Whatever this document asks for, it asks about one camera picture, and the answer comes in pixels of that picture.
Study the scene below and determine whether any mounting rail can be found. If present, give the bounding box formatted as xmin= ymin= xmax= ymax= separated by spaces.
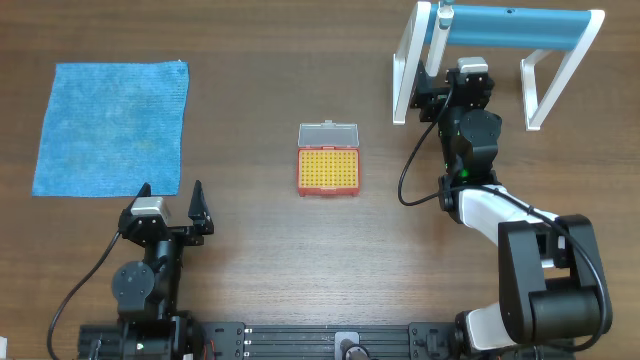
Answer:
xmin=77 ymin=322 xmax=576 ymax=360

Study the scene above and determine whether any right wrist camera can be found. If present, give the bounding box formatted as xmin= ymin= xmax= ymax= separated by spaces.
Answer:
xmin=456 ymin=56 xmax=491 ymax=76

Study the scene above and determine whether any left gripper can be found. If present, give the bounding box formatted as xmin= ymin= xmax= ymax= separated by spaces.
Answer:
xmin=118 ymin=179 xmax=216 ymax=248

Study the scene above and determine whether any blue cloth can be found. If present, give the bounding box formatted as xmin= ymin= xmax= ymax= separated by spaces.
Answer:
xmin=31 ymin=60 xmax=191 ymax=198

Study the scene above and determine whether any red and yellow tip box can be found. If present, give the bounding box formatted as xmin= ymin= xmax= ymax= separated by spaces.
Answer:
xmin=296 ymin=119 xmax=361 ymax=198

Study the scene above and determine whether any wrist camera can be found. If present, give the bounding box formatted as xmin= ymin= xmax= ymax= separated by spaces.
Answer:
xmin=129 ymin=195 xmax=172 ymax=220
xmin=456 ymin=56 xmax=491 ymax=76

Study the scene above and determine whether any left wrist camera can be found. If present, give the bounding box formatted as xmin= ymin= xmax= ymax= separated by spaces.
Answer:
xmin=129 ymin=195 xmax=172 ymax=220

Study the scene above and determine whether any white and blue stand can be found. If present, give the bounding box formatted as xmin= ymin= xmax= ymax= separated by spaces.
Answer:
xmin=392 ymin=0 xmax=606 ymax=132

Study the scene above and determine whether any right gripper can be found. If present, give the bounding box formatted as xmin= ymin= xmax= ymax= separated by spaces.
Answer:
xmin=409 ymin=58 xmax=497 ymax=124

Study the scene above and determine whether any white pipette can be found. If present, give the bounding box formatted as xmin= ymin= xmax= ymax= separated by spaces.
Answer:
xmin=424 ymin=0 xmax=456 ymax=79

